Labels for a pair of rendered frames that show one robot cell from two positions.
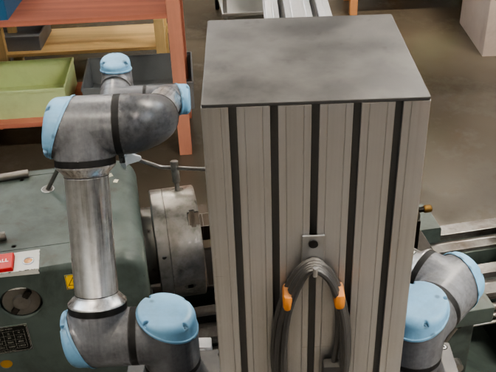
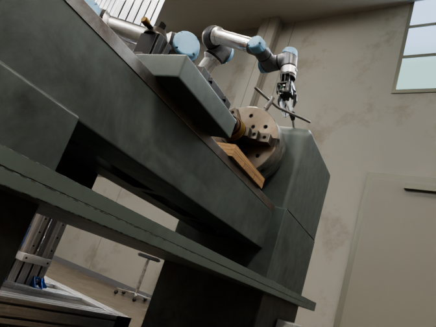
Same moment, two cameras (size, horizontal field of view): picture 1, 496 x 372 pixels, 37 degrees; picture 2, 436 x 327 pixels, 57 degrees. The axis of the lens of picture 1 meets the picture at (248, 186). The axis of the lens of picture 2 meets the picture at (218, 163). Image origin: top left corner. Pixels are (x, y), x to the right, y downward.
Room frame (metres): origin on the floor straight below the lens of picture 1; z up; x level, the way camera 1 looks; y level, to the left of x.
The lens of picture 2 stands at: (2.68, -1.10, 0.49)
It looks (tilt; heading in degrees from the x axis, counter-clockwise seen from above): 16 degrees up; 130
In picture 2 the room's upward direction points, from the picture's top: 19 degrees clockwise
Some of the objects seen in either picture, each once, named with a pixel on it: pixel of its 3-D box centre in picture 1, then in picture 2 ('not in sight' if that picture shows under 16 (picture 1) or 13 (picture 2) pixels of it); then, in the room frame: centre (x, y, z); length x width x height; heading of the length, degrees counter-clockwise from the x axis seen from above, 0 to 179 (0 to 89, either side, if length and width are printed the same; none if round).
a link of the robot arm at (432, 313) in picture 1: (418, 322); not in sight; (1.10, -0.33, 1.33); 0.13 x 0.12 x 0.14; 138
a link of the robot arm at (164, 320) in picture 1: (165, 332); not in sight; (1.10, 0.18, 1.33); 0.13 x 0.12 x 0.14; 91
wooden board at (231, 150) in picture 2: not in sight; (205, 161); (1.76, -0.06, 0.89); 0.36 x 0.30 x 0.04; 9
